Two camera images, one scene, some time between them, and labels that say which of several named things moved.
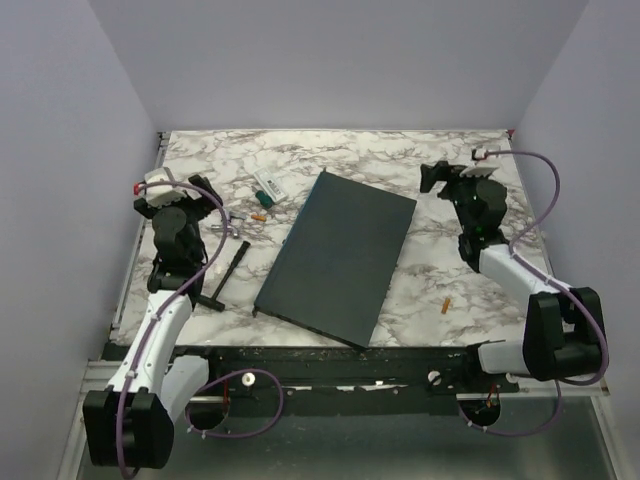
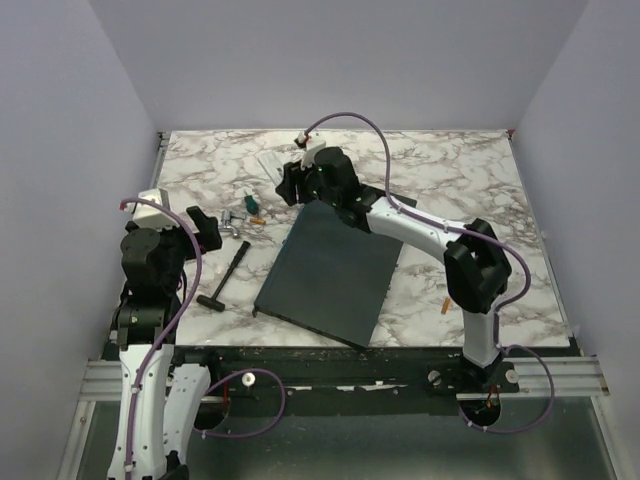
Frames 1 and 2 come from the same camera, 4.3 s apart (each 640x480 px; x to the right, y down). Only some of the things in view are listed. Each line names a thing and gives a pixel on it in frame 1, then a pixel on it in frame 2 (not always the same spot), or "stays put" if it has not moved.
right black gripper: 442,172 → 286,188
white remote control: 270,185 → 271,164
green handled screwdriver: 264,199 → 251,205
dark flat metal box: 333,270 stays put
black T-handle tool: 212,302 stays put
